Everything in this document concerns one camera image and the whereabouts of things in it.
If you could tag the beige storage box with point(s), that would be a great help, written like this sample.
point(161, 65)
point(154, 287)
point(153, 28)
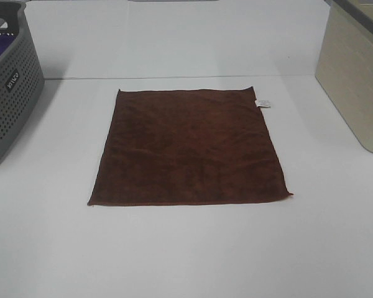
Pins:
point(345, 65)

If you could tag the brown towel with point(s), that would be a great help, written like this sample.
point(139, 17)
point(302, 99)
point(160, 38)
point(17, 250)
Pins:
point(188, 147)

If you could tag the grey perforated plastic basket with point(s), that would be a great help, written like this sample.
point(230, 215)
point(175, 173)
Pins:
point(21, 77)

